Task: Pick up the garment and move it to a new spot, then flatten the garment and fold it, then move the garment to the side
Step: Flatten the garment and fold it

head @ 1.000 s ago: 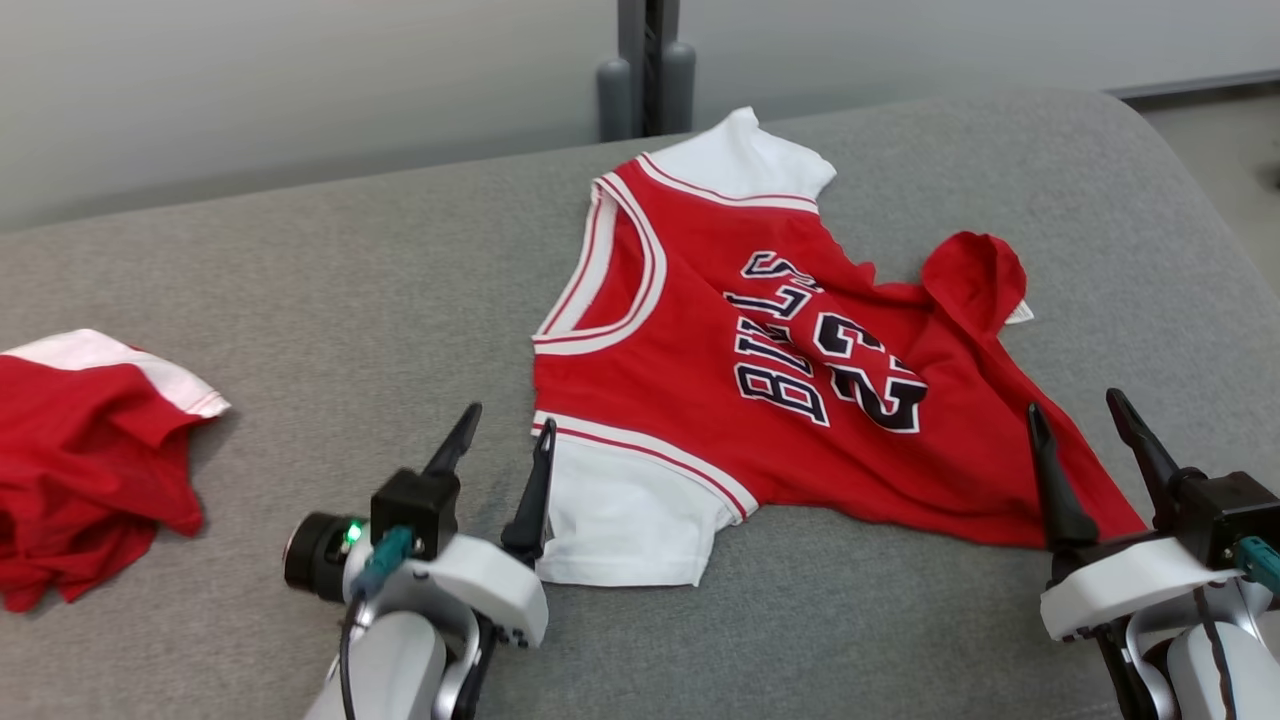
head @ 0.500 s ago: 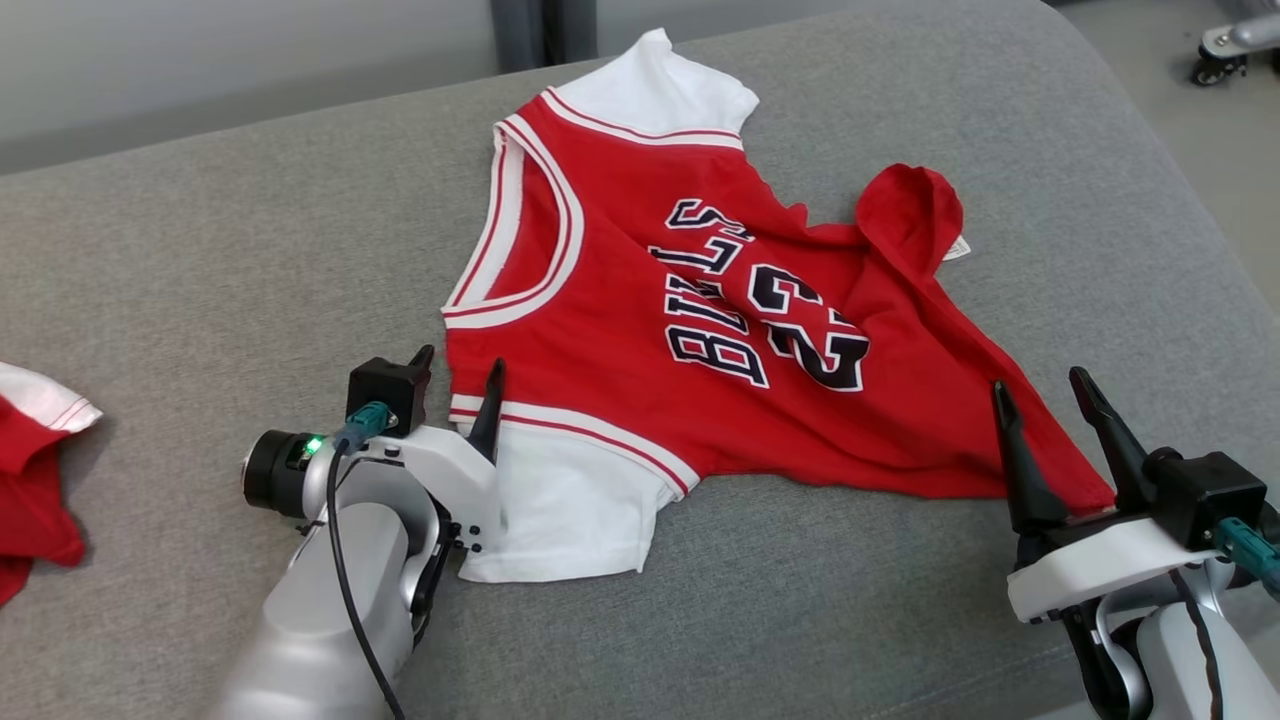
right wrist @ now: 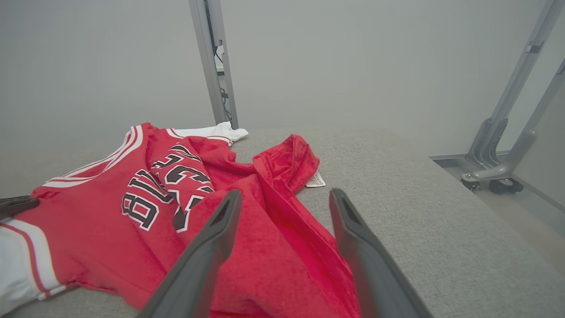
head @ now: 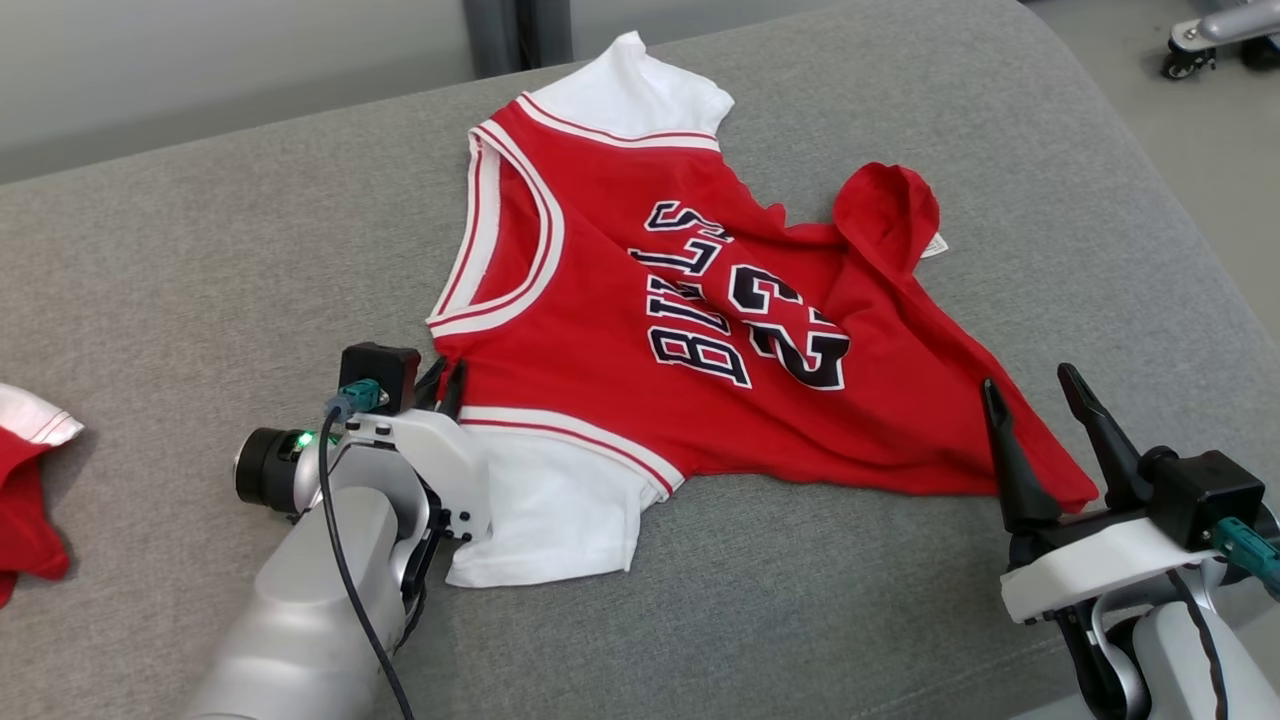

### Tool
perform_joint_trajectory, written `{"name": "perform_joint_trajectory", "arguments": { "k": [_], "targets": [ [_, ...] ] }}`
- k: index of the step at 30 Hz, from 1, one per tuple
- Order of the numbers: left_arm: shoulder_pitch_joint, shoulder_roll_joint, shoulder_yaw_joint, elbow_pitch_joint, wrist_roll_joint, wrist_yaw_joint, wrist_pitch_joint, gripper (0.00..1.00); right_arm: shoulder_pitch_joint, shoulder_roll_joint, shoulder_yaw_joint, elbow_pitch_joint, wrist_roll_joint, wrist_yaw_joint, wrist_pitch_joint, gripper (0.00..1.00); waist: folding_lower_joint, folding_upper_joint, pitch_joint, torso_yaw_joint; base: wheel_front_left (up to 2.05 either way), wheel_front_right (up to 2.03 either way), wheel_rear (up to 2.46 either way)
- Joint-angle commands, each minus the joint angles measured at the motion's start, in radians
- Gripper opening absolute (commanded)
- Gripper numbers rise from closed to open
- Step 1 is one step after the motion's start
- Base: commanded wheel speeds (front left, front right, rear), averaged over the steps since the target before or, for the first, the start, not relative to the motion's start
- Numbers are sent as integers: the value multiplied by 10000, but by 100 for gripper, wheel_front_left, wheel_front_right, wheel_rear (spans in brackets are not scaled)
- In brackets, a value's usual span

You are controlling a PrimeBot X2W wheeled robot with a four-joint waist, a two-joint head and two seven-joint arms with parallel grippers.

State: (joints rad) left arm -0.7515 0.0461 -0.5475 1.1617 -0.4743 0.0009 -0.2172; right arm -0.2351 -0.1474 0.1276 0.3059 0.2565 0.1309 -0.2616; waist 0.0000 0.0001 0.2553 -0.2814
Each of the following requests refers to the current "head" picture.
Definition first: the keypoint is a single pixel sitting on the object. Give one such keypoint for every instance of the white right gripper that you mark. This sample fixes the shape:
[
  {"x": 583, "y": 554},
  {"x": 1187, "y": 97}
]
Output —
[{"x": 1090, "y": 570}]

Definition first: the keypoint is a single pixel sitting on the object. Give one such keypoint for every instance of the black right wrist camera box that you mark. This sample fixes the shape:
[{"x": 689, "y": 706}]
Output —
[{"x": 1200, "y": 495}]

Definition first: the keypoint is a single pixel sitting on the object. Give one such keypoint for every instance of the red shorts with white band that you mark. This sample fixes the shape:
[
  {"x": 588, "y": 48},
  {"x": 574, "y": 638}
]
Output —
[{"x": 25, "y": 520}]

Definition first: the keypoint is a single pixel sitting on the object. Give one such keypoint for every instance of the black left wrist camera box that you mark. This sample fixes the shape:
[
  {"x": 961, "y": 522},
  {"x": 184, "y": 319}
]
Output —
[{"x": 385, "y": 365}]

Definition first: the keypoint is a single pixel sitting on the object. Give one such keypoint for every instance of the red Bulls jersey white sleeves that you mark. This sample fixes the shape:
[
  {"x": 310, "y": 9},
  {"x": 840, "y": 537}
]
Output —
[{"x": 620, "y": 330}]

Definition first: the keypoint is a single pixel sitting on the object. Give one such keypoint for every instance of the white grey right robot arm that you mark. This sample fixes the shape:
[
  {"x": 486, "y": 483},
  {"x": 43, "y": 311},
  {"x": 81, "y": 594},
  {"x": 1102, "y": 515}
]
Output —
[{"x": 1190, "y": 660}]

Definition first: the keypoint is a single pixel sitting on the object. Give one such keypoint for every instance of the dark grey partition post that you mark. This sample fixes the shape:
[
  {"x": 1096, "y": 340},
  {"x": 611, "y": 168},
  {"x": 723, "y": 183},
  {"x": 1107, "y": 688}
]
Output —
[{"x": 515, "y": 35}]

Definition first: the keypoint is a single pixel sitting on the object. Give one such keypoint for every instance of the grey chair base with caster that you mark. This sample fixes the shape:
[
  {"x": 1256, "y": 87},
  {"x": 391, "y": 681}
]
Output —
[{"x": 1235, "y": 22}]

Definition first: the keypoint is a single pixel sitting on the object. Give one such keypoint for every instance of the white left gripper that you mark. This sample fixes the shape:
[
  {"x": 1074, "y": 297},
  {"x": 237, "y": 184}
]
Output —
[{"x": 440, "y": 450}]

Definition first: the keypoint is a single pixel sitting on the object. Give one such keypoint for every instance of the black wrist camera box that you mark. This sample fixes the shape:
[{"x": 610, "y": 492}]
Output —
[
  {"x": 385, "y": 365},
  {"x": 1200, "y": 495}
]

